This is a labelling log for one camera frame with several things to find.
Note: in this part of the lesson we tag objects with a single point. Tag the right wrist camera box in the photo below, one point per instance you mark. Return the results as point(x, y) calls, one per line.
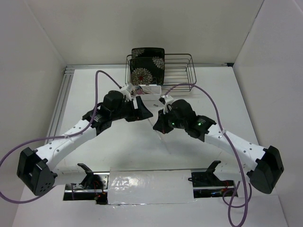
point(166, 100)

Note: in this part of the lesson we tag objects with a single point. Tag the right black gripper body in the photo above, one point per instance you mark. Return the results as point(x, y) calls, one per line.
point(176, 123)

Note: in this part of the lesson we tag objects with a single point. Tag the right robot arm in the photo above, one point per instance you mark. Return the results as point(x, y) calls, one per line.
point(260, 166)

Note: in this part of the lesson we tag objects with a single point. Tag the rear black floral plate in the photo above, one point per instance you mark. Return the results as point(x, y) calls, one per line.
point(147, 52)

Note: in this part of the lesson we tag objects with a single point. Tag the black floral plate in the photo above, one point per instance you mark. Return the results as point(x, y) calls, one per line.
point(147, 71)
point(147, 52)

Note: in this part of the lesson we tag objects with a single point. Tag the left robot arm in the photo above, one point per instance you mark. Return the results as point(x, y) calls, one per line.
point(36, 168)

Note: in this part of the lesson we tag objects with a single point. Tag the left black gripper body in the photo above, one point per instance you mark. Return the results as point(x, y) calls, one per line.
point(122, 112)

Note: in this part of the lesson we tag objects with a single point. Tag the white cutlery caddy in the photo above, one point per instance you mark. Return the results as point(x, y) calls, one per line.
point(152, 97)

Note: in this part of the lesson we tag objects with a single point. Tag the front black floral plate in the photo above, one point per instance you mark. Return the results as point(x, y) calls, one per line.
point(147, 71)

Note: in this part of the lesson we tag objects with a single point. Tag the grey wire dish rack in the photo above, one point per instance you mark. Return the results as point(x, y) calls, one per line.
point(179, 70)

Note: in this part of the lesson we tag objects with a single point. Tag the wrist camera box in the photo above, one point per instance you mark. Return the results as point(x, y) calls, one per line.
point(166, 100)
point(127, 90)

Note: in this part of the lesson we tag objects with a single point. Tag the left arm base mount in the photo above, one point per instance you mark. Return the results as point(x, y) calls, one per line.
point(93, 187)

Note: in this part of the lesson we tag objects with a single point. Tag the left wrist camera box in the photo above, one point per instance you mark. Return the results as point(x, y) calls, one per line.
point(127, 90)

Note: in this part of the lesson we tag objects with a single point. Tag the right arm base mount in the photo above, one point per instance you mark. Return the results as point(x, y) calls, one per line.
point(207, 185)

